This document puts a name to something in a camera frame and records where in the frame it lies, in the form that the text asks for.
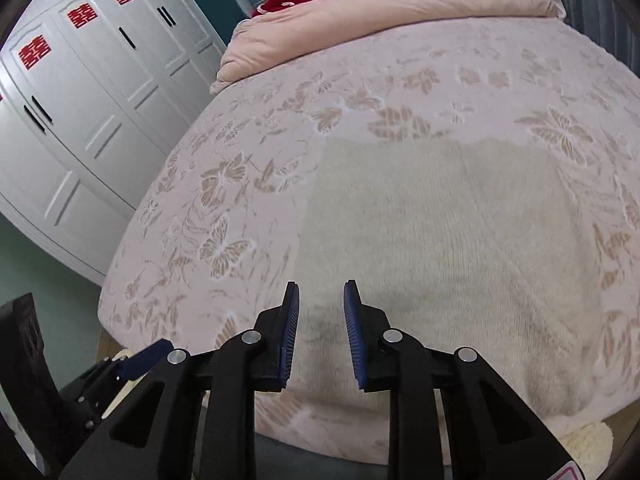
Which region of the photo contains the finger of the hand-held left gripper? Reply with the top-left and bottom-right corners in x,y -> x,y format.
74,338 -> 175,427

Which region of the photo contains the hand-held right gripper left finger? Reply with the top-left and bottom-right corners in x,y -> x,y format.
57,282 -> 301,480

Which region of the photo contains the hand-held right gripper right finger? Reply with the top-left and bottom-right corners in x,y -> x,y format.
343,280 -> 586,480

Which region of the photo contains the beige sweater with black hearts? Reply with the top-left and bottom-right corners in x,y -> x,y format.
292,139 -> 608,418

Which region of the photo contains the white wardrobe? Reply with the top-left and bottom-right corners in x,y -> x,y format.
0,0 -> 228,286

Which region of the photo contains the cream fluffy rug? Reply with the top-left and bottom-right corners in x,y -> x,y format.
555,422 -> 614,477

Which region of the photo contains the pink duvet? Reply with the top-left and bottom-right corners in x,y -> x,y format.
209,0 -> 566,96

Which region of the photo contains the blue-grey curtain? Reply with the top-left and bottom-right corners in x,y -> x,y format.
535,0 -> 640,76

